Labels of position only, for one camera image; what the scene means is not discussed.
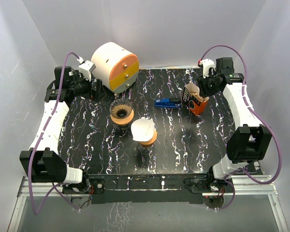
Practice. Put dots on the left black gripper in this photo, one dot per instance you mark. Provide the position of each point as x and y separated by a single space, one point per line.
99 90

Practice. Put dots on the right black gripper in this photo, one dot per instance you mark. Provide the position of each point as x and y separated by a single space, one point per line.
204 91

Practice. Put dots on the coffee filter packet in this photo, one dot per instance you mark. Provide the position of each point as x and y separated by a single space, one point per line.
193 100

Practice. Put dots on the dark glass dripper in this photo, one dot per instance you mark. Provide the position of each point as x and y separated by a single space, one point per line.
120 109

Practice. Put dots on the white paper coffee filter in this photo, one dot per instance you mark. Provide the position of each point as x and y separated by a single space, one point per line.
142 129

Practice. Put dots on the glass carafe with brown band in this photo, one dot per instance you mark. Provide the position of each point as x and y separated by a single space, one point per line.
146 151

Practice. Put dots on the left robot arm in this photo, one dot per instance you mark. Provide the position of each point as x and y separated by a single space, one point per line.
41 162

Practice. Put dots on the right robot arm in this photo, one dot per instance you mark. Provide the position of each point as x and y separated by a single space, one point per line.
251 138

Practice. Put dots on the white round drawer cabinet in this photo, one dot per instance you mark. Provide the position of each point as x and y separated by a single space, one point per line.
117 67

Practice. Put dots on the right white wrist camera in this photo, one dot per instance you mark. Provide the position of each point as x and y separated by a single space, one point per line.
207 66

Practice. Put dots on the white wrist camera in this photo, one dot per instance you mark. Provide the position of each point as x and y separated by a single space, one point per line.
86 69
207 66

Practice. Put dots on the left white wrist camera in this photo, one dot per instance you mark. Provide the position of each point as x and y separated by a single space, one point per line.
86 69

